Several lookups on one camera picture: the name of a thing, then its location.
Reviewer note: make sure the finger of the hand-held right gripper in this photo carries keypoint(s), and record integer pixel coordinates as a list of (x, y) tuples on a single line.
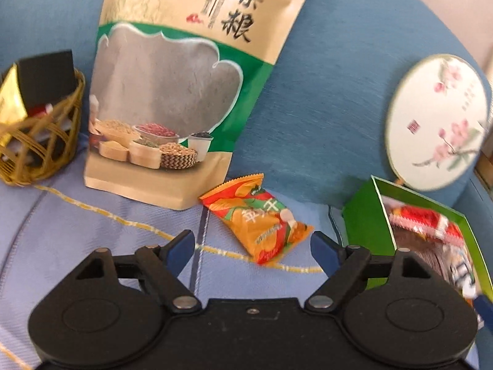
[(484, 305)]

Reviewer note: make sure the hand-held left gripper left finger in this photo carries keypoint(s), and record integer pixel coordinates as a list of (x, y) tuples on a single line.
[(181, 248)]

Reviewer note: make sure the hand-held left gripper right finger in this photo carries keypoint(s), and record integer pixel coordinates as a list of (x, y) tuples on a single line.
[(323, 248)]

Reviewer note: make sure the green cardboard box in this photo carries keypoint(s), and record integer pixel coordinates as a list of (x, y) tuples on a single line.
[(366, 219)]

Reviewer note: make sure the pile of mixed snacks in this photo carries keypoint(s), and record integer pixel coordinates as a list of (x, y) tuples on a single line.
[(431, 266)]

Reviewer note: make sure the orange snack packet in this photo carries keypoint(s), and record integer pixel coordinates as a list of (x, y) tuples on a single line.
[(258, 227)]

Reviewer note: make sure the light blue striped blanket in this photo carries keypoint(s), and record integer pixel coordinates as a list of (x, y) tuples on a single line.
[(57, 219)]

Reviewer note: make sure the beige green grain pouch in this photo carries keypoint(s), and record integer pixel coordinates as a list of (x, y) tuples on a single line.
[(173, 84)]

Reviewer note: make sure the blue sofa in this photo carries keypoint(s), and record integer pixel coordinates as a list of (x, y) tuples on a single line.
[(339, 84)]

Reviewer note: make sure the woven wicker basket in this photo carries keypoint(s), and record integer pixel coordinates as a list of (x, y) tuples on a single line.
[(57, 135)]

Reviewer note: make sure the round floral fan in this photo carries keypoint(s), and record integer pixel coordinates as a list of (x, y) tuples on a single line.
[(423, 104)]

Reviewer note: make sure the black box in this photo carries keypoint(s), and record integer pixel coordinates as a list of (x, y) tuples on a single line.
[(46, 77)]

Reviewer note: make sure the gold foil packet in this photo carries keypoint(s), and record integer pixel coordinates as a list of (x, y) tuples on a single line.
[(11, 100)]

